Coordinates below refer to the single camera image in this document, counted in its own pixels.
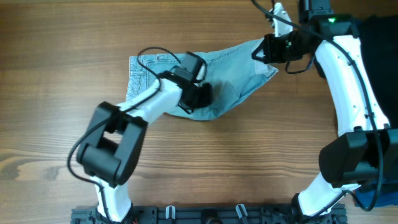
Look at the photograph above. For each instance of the light blue denim shorts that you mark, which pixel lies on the light blue denim shorts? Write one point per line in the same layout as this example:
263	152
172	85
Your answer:
232	72

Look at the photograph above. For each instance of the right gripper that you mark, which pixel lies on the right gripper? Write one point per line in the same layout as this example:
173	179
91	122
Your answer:
270	56

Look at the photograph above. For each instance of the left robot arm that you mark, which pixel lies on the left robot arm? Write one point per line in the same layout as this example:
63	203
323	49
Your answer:
110	148

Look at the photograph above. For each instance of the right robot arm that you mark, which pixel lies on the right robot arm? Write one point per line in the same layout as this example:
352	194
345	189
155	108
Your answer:
363	156

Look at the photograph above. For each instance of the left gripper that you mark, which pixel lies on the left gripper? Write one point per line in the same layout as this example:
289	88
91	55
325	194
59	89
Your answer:
206	101

